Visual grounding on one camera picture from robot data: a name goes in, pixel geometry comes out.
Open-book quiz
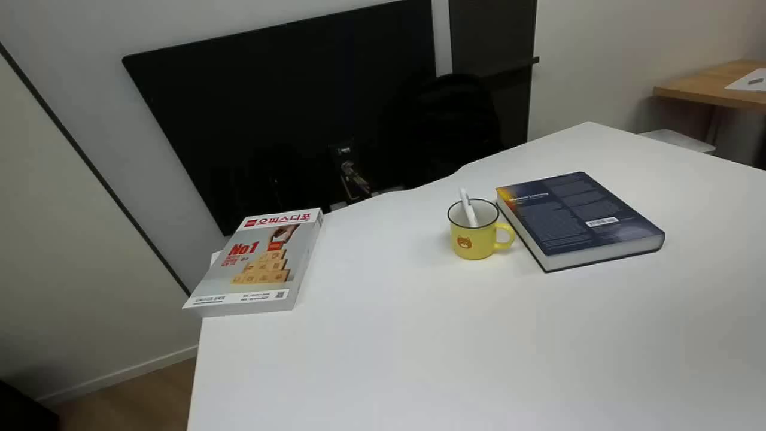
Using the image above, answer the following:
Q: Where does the yellow enamel mug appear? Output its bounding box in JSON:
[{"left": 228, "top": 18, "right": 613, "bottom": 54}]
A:
[{"left": 446, "top": 196, "right": 520, "bottom": 262}]

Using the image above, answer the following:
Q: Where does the large black leaning panel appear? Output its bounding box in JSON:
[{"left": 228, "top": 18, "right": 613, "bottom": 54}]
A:
[{"left": 119, "top": 0, "right": 437, "bottom": 236}]

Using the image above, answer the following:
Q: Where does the dark wall pillar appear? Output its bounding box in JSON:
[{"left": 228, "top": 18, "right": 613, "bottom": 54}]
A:
[{"left": 447, "top": 0, "right": 540, "bottom": 150}]

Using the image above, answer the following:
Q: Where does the white paper sheet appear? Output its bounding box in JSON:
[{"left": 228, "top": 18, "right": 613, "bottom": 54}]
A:
[{"left": 722, "top": 67, "right": 766, "bottom": 95}]

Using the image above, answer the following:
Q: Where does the dark floor object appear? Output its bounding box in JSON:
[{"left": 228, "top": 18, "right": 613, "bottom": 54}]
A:
[{"left": 0, "top": 378, "right": 63, "bottom": 431}]

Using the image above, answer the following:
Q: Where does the wooden desk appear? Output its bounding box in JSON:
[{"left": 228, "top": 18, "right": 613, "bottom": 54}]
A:
[{"left": 652, "top": 58, "right": 766, "bottom": 114}]

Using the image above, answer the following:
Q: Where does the black office chair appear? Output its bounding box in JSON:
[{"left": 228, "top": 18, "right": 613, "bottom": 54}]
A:
[{"left": 399, "top": 71, "right": 504, "bottom": 192}]

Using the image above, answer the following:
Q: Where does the dark blue thick book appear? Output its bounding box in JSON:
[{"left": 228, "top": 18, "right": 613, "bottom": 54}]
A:
[{"left": 494, "top": 170, "right": 667, "bottom": 274}]

